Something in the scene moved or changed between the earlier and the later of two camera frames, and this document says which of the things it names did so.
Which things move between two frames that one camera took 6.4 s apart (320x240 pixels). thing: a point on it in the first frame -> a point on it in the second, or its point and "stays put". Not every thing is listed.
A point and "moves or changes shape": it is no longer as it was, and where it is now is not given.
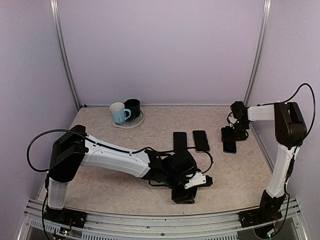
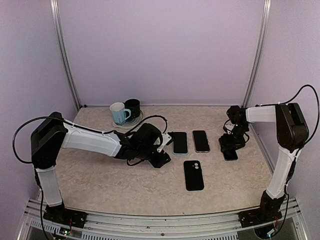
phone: [201, 140] stays put
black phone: [229, 147] moves or changes shape
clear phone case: [201, 141] stays put
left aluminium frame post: [56, 23] stays put
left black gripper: [183, 197] -> [159, 163]
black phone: [180, 141] stays put
